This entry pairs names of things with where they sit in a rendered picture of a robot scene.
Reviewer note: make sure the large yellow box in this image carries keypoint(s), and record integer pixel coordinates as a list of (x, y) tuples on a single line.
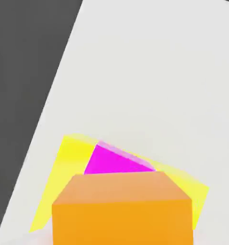
[(68, 164)]

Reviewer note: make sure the small orange cube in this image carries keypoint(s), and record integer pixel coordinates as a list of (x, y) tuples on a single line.
[(122, 220)]

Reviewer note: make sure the small magenta cube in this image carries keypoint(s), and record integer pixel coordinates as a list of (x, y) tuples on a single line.
[(110, 162)]

